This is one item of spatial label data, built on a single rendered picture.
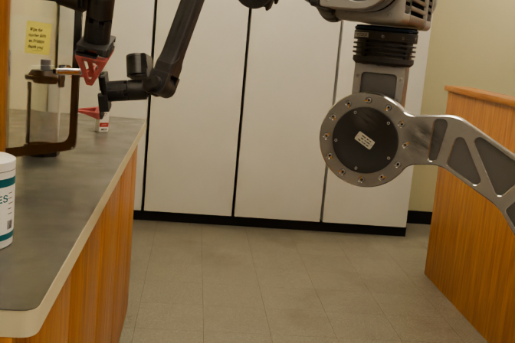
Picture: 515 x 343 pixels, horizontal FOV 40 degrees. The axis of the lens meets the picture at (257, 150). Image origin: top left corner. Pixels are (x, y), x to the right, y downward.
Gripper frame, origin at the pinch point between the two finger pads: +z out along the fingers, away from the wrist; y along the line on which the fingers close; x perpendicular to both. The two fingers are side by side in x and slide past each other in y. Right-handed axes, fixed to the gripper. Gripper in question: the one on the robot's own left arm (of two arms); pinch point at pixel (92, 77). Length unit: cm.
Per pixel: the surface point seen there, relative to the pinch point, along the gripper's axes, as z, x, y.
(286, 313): 156, 81, -124
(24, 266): 7, 6, 60
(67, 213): 17.6, 4.3, 28.9
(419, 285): 164, 160, -181
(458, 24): 58, 186, -367
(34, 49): 0.4, -16.6, -10.0
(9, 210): 4.8, -0.6, 49.3
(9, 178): -0.5, -1.4, 47.9
